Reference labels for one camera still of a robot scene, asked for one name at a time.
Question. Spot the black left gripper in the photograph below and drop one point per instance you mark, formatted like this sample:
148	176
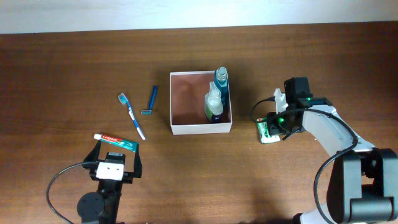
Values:
127	176

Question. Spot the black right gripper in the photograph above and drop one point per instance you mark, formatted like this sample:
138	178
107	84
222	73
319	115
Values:
274	129

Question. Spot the green white soap packet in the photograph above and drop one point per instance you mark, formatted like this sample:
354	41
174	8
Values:
265	136

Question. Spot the clear soap pump bottle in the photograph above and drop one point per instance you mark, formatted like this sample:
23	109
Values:
213	104

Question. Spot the green mouthwash bottle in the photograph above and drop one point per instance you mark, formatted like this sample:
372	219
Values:
221	81

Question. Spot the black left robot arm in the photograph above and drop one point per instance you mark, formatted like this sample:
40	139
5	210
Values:
101	206

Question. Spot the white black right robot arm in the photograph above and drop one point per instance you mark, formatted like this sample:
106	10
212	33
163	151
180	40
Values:
358	183

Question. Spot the red green toothpaste tube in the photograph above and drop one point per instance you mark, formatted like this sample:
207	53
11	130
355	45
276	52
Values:
126	144

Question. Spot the blue disposable razor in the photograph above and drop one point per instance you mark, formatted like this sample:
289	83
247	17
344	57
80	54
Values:
151	101

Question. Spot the blue white toothbrush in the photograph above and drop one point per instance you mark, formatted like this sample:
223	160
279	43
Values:
124	101

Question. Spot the pink open box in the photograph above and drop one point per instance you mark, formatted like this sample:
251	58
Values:
187	104

